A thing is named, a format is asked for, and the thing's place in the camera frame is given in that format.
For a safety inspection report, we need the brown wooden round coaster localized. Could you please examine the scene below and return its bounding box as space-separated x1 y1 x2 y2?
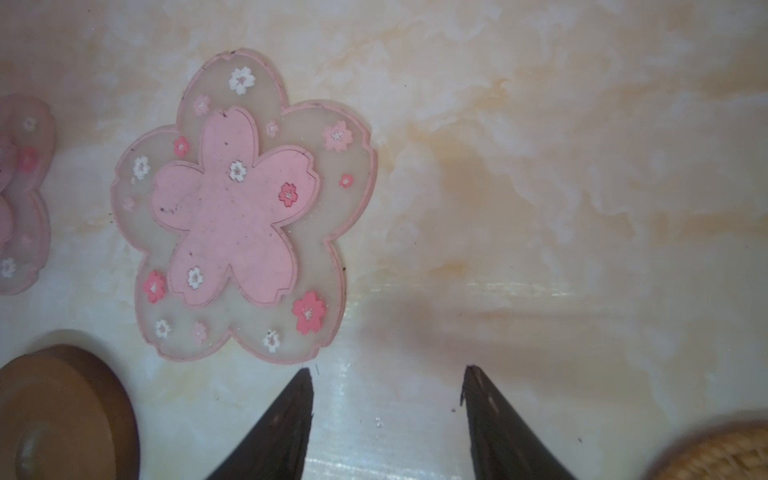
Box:
1 345 140 479

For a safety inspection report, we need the woven rattan round coaster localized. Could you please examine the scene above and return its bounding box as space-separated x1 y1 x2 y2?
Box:
643 420 767 480

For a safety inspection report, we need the pink flower coaster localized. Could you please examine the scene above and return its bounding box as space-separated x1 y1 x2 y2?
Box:
1 93 56 296
111 49 377 364

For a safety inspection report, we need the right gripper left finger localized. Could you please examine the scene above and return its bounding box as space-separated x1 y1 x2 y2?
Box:
209 368 314 480

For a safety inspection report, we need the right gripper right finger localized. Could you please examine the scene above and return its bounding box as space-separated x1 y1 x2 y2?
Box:
461 365 575 480

